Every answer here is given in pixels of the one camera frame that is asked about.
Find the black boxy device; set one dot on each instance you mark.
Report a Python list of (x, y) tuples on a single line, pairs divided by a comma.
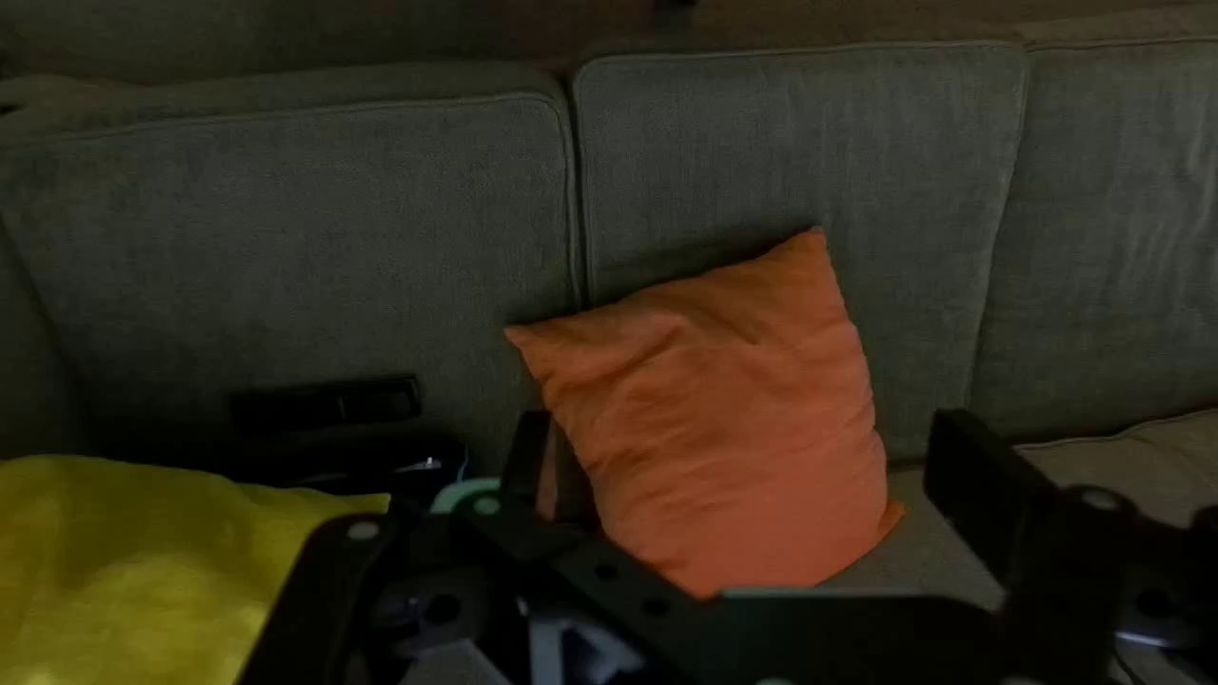
[(323, 404)]

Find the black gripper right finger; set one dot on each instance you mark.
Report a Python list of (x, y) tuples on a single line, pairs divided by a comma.
[(989, 498)]

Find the orange pillow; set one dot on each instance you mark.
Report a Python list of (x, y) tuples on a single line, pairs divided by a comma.
[(709, 404)]

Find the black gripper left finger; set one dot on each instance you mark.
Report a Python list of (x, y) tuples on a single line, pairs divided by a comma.
[(529, 464)]

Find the grey fabric sofa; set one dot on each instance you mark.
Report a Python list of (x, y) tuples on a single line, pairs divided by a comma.
[(318, 230)]

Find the yellow pillow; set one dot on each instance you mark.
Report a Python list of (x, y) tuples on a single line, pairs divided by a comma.
[(128, 574)]

